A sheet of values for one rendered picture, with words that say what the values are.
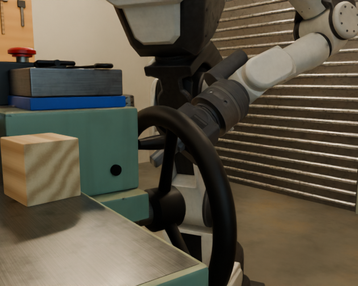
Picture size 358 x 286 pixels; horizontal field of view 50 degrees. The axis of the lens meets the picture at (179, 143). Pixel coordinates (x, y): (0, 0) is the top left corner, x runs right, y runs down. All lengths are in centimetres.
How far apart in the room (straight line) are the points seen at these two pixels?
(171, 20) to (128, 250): 73
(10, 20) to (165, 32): 317
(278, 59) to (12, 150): 57
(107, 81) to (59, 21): 381
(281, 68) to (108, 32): 381
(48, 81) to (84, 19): 398
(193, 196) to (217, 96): 49
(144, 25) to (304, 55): 36
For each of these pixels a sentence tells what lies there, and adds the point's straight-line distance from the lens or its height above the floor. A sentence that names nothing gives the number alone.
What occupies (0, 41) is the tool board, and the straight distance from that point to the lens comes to 395.
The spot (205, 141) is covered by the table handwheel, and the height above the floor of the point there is 92.
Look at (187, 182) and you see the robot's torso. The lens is 113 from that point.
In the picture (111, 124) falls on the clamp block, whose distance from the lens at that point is 40.
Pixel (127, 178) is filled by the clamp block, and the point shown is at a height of 88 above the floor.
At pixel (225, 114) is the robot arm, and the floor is 93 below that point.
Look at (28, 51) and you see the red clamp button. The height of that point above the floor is 102.
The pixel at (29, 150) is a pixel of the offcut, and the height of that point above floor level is 94.
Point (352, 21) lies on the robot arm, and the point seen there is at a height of 111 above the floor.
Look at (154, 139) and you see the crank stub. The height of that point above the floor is 90.
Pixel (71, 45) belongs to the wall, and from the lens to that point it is 425.
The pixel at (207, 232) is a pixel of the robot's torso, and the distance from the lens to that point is 119.
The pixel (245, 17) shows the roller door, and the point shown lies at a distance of 373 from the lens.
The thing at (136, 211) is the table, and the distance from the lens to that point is 41.
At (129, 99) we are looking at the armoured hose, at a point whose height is 97.
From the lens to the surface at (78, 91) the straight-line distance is 40.
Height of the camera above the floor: 99
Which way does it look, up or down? 9 degrees down
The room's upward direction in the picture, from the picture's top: straight up
